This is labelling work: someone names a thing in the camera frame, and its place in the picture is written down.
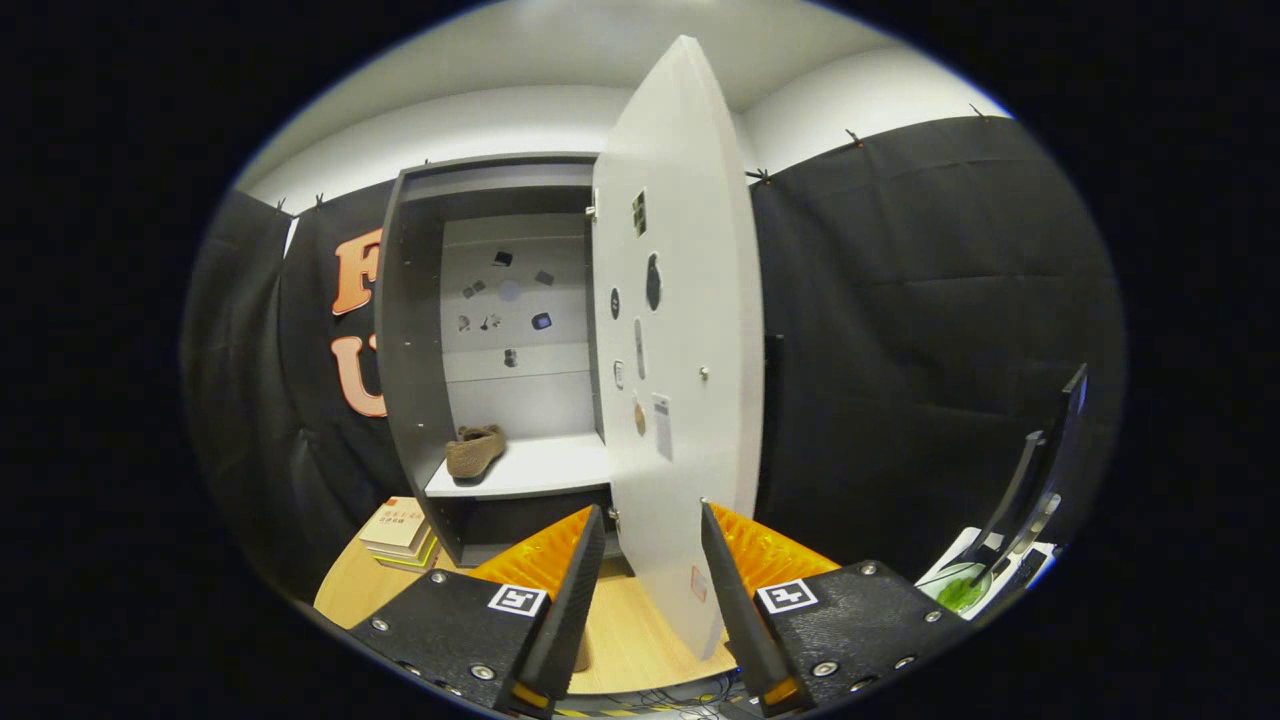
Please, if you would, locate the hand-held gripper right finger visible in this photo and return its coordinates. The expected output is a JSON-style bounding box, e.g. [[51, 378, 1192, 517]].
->
[[700, 500, 973, 716]]

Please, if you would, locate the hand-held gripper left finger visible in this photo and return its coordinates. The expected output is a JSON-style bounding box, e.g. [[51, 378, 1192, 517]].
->
[[345, 503, 607, 713]]

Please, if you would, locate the dark grey shoe cabinet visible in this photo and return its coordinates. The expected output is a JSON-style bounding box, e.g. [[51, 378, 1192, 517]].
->
[[375, 152, 621, 569]]

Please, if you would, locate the yellow-edged book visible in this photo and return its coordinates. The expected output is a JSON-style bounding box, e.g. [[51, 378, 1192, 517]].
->
[[372, 530, 443, 573]]

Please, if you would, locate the beige book with orange print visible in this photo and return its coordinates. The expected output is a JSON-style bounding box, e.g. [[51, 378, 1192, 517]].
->
[[358, 497, 429, 549]]

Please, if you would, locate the green round object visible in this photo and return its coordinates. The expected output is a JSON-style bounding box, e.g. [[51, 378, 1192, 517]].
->
[[935, 563, 996, 613]]

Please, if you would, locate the black backdrop cloth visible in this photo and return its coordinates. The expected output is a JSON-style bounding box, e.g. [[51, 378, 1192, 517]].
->
[[180, 115, 1126, 601]]

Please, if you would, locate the black computer monitor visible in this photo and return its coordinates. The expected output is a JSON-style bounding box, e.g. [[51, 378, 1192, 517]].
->
[[965, 363, 1091, 586]]

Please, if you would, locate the tangle of black cables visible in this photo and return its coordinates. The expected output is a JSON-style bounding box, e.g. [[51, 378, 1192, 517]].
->
[[555, 680, 746, 719]]

